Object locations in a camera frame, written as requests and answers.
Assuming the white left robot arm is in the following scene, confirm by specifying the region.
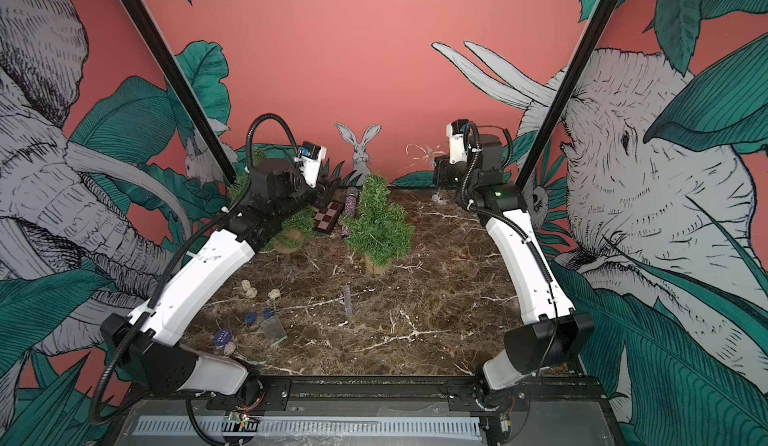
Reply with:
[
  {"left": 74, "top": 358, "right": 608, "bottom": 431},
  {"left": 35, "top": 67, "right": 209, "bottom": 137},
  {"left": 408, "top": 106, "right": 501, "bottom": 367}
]
[{"left": 89, "top": 113, "right": 338, "bottom": 426}]

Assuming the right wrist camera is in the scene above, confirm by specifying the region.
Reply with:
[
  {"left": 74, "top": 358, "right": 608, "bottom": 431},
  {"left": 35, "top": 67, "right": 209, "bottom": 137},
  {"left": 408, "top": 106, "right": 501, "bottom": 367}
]
[{"left": 446, "top": 119, "right": 470, "bottom": 164}]

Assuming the black right corner post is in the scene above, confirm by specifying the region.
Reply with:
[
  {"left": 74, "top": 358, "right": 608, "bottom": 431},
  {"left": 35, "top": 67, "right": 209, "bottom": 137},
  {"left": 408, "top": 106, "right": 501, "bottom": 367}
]
[{"left": 515, "top": 0, "right": 618, "bottom": 190}]

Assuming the white ventilation grille strip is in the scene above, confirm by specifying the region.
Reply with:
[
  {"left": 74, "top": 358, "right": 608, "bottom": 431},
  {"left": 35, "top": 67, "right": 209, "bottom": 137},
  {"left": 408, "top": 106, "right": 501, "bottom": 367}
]
[{"left": 130, "top": 415, "right": 484, "bottom": 440}]

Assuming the small green christmas tree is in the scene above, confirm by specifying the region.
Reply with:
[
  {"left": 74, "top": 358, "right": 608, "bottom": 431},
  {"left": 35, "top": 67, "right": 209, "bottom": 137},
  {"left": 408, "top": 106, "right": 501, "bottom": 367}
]
[{"left": 344, "top": 174, "right": 414, "bottom": 277}]

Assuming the black left corner post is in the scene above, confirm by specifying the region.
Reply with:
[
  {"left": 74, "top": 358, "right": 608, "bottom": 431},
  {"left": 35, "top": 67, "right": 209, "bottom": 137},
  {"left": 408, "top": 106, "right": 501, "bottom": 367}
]
[{"left": 119, "top": 0, "right": 236, "bottom": 183}]

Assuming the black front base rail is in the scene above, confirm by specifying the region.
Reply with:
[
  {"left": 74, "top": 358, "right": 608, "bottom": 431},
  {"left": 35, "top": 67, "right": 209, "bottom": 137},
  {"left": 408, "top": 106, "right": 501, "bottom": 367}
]
[{"left": 119, "top": 375, "right": 607, "bottom": 414}]

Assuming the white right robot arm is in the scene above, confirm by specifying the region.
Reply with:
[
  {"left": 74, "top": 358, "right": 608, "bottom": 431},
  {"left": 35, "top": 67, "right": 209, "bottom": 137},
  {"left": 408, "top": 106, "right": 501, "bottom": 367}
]
[{"left": 434, "top": 119, "right": 594, "bottom": 411}]

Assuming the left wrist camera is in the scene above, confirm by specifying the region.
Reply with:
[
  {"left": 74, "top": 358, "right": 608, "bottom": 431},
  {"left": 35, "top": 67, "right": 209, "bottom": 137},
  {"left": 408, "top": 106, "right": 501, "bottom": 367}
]
[{"left": 297, "top": 141, "right": 327, "bottom": 188}]

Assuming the large green christmas tree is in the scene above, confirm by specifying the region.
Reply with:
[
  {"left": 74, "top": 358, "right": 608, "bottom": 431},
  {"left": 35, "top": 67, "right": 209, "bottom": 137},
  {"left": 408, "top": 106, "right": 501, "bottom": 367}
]
[{"left": 227, "top": 149, "right": 314, "bottom": 254}]

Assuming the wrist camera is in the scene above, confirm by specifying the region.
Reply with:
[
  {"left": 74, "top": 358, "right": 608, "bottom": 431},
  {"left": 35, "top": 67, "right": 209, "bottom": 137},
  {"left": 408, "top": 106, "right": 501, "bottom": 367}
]
[
  {"left": 446, "top": 119, "right": 470, "bottom": 164},
  {"left": 297, "top": 141, "right": 327, "bottom": 188}
]

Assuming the purple round cap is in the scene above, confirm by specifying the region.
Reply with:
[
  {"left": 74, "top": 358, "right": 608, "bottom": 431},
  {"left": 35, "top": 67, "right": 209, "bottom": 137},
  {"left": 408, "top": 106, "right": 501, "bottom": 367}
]
[{"left": 213, "top": 329, "right": 233, "bottom": 350}]

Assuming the purple glitter microphone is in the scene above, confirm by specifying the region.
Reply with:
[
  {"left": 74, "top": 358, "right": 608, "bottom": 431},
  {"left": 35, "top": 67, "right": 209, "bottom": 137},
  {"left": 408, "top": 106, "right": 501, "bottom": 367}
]
[{"left": 341, "top": 186, "right": 359, "bottom": 239}]

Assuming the black corner post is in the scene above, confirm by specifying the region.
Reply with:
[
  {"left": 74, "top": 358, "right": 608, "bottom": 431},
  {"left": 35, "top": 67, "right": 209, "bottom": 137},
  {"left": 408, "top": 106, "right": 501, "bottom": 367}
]
[
  {"left": 515, "top": 0, "right": 618, "bottom": 190},
  {"left": 119, "top": 0, "right": 236, "bottom": 183}
]

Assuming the brown checkered chess board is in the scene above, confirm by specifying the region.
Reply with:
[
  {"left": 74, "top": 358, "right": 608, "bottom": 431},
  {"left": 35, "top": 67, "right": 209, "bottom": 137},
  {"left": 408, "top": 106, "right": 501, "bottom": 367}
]
[{"left": 314, "top": 201, "right": 344, "bottom": 235}]

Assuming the clear plastic tube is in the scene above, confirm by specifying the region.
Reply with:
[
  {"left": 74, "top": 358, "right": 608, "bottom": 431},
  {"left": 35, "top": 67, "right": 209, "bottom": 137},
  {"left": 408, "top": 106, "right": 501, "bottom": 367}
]
[{"left": 342, "top": 285, "right": 353, "bottom": 319}]

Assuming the clear plastic battery box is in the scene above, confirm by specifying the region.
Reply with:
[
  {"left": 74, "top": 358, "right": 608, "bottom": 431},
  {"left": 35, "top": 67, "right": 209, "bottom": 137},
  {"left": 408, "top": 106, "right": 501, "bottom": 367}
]
[{"left": 260, "top": 314, "right": 287, "bottom": 347}]

